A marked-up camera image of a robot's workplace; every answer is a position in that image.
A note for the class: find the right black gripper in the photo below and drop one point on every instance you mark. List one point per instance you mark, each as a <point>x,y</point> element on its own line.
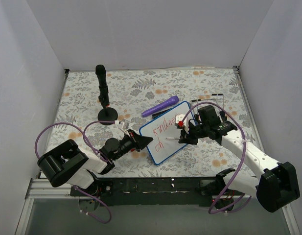
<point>192,132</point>

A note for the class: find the red whiteboard marker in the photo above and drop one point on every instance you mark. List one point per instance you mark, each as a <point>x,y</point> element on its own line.
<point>172,138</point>

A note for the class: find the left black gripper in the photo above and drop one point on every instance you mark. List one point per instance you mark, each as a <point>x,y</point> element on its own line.
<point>135,140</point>

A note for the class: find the black glitter microphone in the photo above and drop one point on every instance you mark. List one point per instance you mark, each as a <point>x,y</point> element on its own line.
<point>155,115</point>

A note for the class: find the blue framed whiteboard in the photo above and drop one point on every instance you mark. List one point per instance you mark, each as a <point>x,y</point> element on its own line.
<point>160,149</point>

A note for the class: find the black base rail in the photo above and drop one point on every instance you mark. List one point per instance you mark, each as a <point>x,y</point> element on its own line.
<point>156,191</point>

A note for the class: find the black microphone on stand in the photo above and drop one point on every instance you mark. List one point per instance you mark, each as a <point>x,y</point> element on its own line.
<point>108,115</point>

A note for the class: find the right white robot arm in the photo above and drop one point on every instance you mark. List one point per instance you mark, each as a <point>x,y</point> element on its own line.
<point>272,183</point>

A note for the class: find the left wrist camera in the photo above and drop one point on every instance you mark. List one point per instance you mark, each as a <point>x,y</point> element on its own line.
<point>123,125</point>

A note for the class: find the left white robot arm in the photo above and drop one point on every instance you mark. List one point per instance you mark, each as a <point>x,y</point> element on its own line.
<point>67,163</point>

